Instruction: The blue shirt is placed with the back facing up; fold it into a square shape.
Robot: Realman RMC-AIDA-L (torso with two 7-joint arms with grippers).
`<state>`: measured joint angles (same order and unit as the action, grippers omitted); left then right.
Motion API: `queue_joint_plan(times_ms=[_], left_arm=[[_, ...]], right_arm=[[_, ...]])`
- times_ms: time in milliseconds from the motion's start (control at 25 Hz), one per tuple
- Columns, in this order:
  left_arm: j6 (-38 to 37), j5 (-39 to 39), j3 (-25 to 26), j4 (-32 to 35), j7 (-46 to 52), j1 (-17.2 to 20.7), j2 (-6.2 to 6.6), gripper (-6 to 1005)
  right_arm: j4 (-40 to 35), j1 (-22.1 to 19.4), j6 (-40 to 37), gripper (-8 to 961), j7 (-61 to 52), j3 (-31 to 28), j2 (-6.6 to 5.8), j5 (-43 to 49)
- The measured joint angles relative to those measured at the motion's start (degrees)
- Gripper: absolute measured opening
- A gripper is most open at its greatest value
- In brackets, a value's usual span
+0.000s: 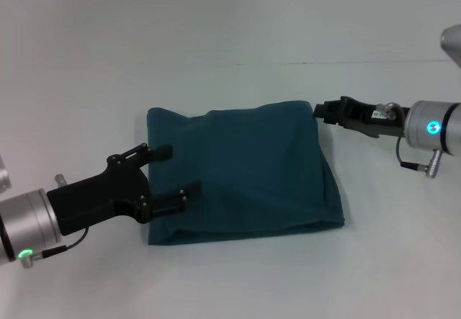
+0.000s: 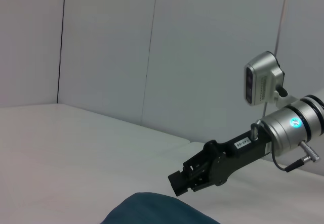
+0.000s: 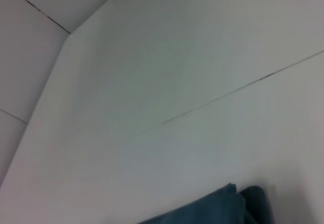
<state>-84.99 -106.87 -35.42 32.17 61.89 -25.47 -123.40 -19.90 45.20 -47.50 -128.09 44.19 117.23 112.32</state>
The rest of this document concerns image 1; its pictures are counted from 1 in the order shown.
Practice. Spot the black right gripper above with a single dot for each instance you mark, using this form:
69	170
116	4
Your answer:
363	117

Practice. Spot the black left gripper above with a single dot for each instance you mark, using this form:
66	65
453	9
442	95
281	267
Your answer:
97	196

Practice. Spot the teal blue t-shirt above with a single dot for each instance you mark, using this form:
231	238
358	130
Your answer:
245	175

